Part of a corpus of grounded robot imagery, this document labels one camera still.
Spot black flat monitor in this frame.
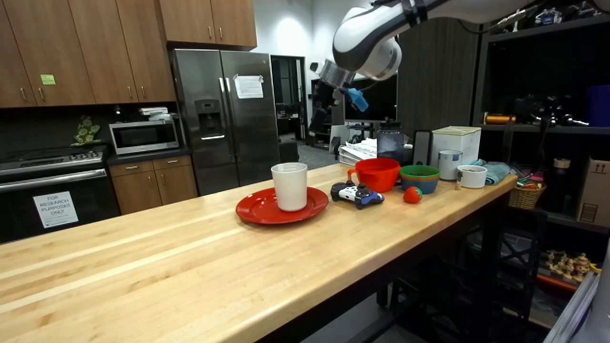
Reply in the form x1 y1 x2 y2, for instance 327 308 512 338
341 73 400 123

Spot blue bowl with green rim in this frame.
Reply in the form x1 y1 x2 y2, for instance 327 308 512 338
398 163 442 195

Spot wooden base cabinet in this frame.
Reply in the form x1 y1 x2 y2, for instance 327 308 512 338
106 153 200 214

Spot wooden wall cabinets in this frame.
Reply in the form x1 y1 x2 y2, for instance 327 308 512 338
0 0 259 110

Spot woven basket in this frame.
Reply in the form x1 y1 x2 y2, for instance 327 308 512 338
507 182 548 211

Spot black upright speaker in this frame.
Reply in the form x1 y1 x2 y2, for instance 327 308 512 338
411 129 434 167

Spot white cloth on microwave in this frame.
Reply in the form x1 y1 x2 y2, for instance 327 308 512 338
139 104 171 121

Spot pile of wooden pieces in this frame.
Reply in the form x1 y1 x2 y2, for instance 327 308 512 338
537 249 602 285

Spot red and green ball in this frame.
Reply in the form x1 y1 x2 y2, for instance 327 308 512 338
402 184 425 205

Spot teal folded cloth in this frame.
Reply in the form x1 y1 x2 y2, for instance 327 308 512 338
478 159 514 186

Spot brown cardboard box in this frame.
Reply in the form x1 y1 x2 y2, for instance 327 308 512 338
577 157 610 228

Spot white paper on fridge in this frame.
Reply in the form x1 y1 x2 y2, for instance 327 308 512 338
232 73 264 100

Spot stainless steel microwave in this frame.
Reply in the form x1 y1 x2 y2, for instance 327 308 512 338
106 115 182 157

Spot white sign on oven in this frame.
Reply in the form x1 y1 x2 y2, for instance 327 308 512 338
32 188 80 230

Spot black built-in oven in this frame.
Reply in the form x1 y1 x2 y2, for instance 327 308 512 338
0 144 120 243

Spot purple box on shelf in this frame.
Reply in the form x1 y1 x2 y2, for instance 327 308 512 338
585 83 610 127

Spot wooden table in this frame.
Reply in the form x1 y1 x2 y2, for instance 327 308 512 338
264 186 520 343

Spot stainless steel fridge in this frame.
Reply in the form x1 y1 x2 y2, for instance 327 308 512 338
169 45 282 195

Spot dark shelving unit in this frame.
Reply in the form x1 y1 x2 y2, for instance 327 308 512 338
396 11 610 331

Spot white square box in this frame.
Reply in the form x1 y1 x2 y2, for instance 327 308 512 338
430 123 482 167

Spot green potted plant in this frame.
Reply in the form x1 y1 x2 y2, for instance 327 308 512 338
70 113 102 148

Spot stack of white papers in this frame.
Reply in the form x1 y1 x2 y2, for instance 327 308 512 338
337 136 381 167

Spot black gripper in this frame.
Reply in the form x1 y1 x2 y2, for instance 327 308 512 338
327 81 352 110

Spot white translucent cylindrical container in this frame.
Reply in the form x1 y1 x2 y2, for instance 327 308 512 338
268 159 310 213

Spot white cylindrical mug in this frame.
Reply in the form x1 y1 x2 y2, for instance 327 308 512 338
436 148 465 182

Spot orange item on shelf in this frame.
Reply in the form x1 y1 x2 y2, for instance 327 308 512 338
482 112 518 125

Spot red bowl with handle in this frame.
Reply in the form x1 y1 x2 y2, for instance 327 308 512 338
344 155 404 193

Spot red round plate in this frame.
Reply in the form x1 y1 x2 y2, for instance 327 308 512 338
234 184 331 228

